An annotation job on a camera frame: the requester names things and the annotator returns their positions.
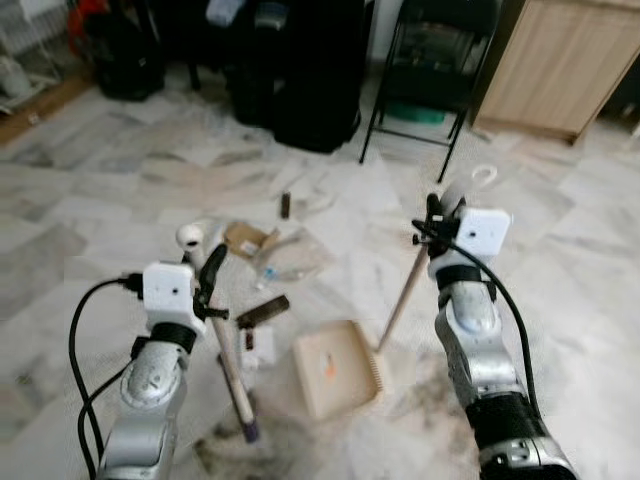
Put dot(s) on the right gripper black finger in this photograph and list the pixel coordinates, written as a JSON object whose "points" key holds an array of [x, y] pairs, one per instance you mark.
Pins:
{"points": [[434, 206]]}

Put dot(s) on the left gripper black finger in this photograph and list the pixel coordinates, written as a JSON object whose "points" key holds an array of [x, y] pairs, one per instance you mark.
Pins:
{"points": [[214, 262]]}

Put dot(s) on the wooden stick broom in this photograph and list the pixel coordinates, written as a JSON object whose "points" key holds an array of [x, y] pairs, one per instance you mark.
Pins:
{"points": [[232, 370]]}

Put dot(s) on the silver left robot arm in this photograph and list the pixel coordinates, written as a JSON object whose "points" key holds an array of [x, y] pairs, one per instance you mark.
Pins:
{"points": [[150, 390]]}

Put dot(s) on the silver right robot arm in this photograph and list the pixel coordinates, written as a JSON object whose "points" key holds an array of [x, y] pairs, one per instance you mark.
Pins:
{"points": [[485, 350]]}

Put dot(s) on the small cardboard box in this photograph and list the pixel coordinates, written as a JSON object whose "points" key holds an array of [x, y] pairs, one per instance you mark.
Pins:
{"points": [[248, 240]]}

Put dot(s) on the long dark wooden block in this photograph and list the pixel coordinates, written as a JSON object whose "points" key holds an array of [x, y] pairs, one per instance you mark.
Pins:
{"points": [[264, 311]]}

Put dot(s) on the small brown wooden block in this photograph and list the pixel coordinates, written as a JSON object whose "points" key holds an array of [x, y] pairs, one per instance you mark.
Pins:
{"points": [[249, 342]]}

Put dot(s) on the clear plastic water bottle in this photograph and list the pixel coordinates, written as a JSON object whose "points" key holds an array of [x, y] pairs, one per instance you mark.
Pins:
{"points": [[275, 272]]}

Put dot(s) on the short dark wooden block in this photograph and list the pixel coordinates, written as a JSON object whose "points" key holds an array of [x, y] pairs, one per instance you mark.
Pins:
{"points": [[286, 206]]}

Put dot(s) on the teal plastic basin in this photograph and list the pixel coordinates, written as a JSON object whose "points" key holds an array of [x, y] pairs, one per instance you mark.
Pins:
{"points": [[415, 113]]}

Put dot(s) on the black folding chair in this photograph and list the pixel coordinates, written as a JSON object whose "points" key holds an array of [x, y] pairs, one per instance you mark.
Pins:
{"points": [[430, 60]]}

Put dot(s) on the large black suitcase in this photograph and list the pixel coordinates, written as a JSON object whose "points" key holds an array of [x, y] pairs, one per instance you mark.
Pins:
{"points": [[310, 80]]}

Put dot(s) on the light wooden cabinet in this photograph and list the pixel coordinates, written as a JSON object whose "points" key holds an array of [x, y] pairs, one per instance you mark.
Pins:
{"points": [[560, 65]]}

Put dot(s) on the grey blue cloth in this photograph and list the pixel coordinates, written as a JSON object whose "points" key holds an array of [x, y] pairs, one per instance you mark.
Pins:
{"points": [[228, 10]]}

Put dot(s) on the red cloth item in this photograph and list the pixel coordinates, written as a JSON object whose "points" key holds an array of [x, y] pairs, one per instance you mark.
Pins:
{"points": [[88, 10]]}

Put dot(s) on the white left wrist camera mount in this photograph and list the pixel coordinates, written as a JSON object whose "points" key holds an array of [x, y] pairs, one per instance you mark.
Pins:
{"points": [[168, 292]]}

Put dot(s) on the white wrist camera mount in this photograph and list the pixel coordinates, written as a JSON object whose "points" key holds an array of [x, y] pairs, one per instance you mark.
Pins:
{"points": [[168, 292], [482, 232]]}

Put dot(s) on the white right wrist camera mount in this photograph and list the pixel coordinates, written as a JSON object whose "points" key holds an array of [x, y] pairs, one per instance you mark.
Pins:
{"points": [[482, 232]]}

